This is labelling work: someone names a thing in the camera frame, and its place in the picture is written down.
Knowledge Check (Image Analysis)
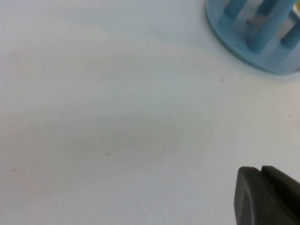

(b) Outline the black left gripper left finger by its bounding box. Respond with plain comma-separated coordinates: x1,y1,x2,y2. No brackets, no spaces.
233,166,285,225

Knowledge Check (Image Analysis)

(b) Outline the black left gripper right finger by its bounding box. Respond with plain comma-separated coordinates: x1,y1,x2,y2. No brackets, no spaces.
261,165,300,225

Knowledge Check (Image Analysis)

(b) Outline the blue cup stand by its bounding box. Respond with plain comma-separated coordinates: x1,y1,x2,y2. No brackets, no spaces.
206,0,300,76

